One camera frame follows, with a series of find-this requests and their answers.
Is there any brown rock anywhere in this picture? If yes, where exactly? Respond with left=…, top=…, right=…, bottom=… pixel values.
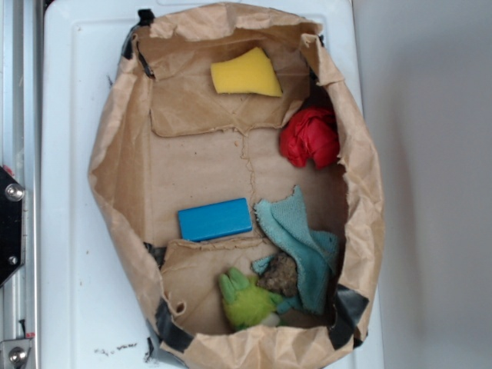
left=257, top=252, right=298, bottom=298

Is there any aluminium frame rail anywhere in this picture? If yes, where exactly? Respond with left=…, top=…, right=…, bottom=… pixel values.
left=1, top=1, right=44, bottom=368

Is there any brown paper bag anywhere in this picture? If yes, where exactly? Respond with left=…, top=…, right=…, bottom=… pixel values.
left=88, top=2, right=384, bottom=368

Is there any yellow green sponge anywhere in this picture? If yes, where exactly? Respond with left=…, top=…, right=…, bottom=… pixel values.
left=211, top=47, right=283, bottom=97

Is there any blue wooden block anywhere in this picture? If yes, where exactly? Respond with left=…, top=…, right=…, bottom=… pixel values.
left=178, top=198, right=252, bottom=241

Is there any teal microfiber cloth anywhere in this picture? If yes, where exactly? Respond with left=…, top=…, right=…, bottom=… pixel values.
left=254, top=186, right=339, bottom=315

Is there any green plush toy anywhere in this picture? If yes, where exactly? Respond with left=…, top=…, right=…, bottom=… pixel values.
left=218, top=267, right=283, bottom=331

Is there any crumpled red cloth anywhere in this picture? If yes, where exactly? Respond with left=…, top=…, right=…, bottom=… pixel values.
left=280, top=107, right=340, bottom=169

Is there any black metal bracket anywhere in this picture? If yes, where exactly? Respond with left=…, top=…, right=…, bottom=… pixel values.
left=0, top=167, right=25, bottom=288

